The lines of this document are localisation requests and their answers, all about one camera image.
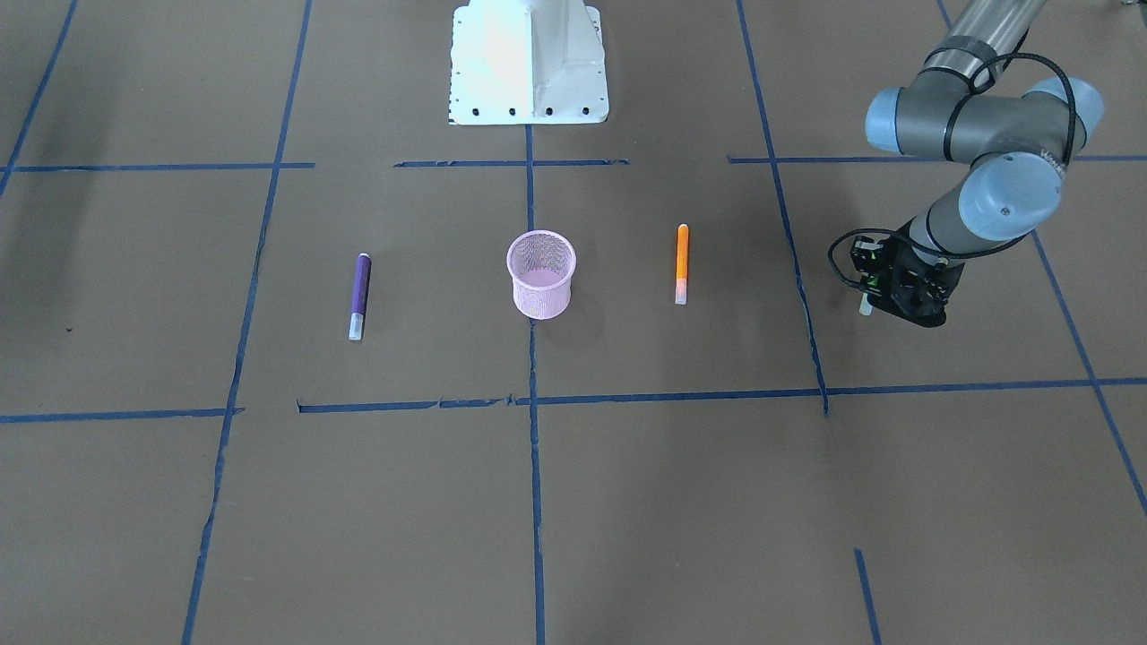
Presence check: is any white camera post base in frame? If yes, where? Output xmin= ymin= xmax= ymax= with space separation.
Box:
xmin=448 ymin=1 xmax=610 ymax=126

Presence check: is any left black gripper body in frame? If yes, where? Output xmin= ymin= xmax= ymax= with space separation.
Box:
xmin=874 ymin=238 xmax=963 ymax=328

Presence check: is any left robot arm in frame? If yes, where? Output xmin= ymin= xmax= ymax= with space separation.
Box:
xmin=849 ymin=1 xmax=1105 ymax=328

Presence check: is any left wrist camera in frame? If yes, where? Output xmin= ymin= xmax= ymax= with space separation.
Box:
xmin=849 ymin=236 xmax=892 ymax=295

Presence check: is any purple highlighter pen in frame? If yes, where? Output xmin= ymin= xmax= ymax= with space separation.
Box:
xmin=348 ymin=252 xmax=372 ymax=342

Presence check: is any pink mesh pen holder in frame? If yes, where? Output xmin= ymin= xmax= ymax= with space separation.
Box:
xmin=505 ymin=230 xmax=577 ymax=320

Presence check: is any orange highlighter pen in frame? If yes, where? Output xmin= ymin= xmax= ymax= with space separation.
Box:
xmin=673 ymin=223 xmax=690 ymax=305

